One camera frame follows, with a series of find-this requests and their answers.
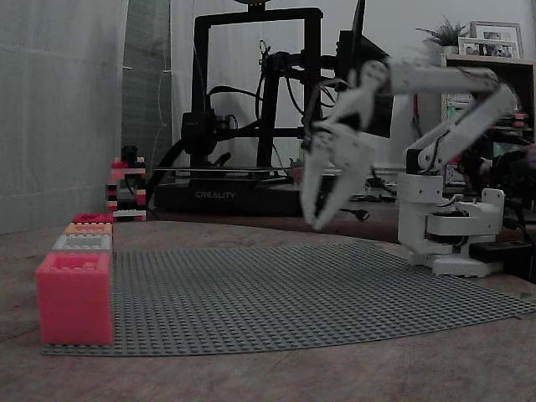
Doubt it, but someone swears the grey studded baseplate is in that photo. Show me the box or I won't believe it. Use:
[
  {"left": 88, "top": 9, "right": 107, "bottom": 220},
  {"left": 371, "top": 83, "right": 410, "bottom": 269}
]
[{"left": 39, "top": 245, "right": 536, "bottom": 358}]

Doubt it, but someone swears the red black brick tower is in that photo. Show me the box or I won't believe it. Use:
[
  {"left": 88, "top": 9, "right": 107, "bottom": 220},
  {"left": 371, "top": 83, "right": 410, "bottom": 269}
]
[{"left": 106, "top": 157, "right": 147, "bottom": 222}]

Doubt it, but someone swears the orange plastic brick bin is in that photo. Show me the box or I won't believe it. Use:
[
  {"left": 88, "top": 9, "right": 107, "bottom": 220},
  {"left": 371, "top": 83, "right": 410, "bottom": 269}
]
[{"left": 64, "top": 223, "right": 115, "bottom": 237}]

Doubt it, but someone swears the grey plastic brick bin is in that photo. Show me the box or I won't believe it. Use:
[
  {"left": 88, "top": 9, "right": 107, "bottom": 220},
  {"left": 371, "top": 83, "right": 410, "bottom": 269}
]
[{"left": 52, "top": 233, "right": 114, "bottom": 256}]

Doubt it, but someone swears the black Creality 3D printer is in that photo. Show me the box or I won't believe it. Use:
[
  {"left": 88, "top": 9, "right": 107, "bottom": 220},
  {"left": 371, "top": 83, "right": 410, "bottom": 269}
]
[{"left": 152, "top": 6, "right": 397, "bottom": 218}]

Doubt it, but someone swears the black monitor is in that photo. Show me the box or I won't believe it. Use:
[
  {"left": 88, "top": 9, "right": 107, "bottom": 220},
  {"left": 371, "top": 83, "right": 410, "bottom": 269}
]
[{"left": 337, "top": 0, "right": 394, "bottom": 139}]

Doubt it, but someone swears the small potted green plant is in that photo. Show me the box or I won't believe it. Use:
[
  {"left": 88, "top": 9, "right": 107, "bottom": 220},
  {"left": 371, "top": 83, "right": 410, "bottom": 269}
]
[{"left": 416, "top": 15, "right": 469, "bottom": 64}]

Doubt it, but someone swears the black power strip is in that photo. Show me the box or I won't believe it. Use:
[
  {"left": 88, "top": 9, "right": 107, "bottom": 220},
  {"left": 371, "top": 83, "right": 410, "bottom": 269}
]
[{"left": 468, "top": 240, "right": 531, "bottom": 280}]

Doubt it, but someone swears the wooden shelf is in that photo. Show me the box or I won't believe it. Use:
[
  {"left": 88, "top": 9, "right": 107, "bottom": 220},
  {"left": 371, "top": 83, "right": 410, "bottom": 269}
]
[{"left": 441, "top": 54, "right": 536, "bottom": 198}]

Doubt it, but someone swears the small white picture frame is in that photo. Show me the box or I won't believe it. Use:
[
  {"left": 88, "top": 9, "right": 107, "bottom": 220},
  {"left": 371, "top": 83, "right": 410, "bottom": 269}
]
[{"left": 457, "top": 36, "right": 520, "bottom": 59}]

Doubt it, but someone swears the large white picture frame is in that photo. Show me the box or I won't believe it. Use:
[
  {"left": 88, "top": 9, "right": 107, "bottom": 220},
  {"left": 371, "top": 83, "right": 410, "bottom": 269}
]
[{"left": 469, "top": 20, "right": 524, "bottom": 58}]

